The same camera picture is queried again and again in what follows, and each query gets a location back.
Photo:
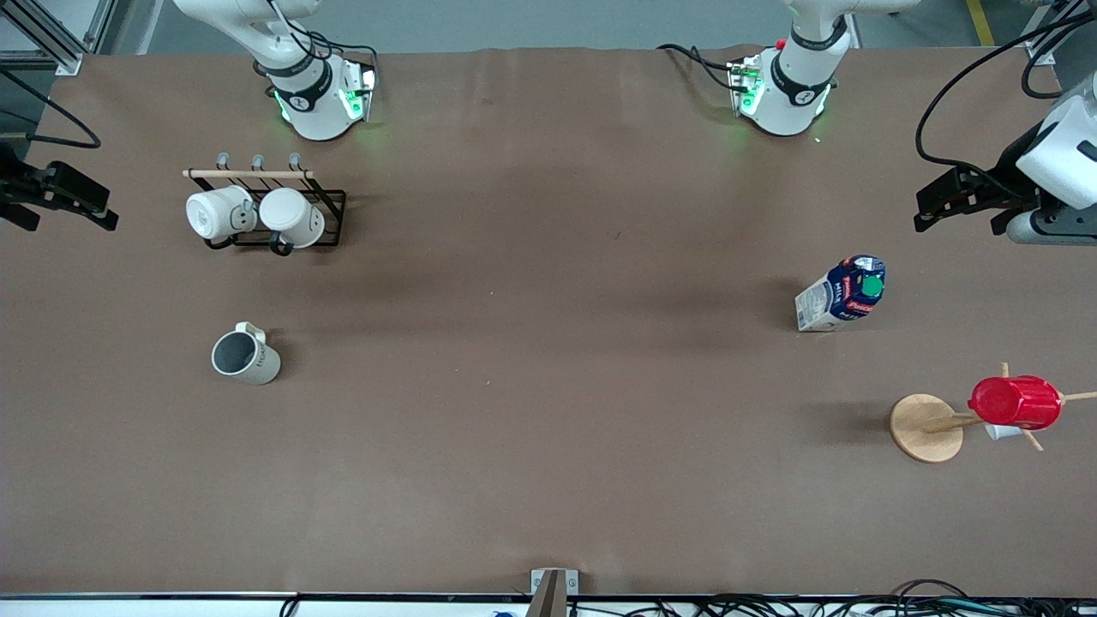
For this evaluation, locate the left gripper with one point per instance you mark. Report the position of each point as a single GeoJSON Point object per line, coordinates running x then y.
{"type": "Point", "coordinates": [1004, 190]}

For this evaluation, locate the blue white milk carton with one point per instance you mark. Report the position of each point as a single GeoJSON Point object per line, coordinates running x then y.
{"type": "Point", "coordinates": [836, 300]}

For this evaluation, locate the white mug grey inside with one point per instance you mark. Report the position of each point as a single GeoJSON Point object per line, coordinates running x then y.
{"type": "Point", "coordinates": [253, 364]}

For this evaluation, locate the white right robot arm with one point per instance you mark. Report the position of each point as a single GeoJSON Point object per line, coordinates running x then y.
{"type": "Point", "coordinates": [317, 111]}

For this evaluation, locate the red plastic cup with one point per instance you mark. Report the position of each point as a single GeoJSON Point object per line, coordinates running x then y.
{"type": "Point", "coordinates": [1016, 403]}

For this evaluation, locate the small white cup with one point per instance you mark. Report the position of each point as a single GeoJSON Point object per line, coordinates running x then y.
{"type": "Point", "coordinates": [1001, 433]}

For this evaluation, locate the wooden mug tree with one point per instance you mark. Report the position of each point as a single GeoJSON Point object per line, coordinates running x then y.
{"type": "Point", "coordinates": [926, 428]}

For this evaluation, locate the aluminium frame profile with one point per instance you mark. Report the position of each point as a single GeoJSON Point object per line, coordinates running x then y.
{"type": "Point", "coordinates": [1050, 38]}
{"type": "Point", "coordinates": [47, 34]}

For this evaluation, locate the grey metal bracket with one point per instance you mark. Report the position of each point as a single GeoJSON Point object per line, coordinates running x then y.
{"type": "Point", "coordinates": [554, 583]}

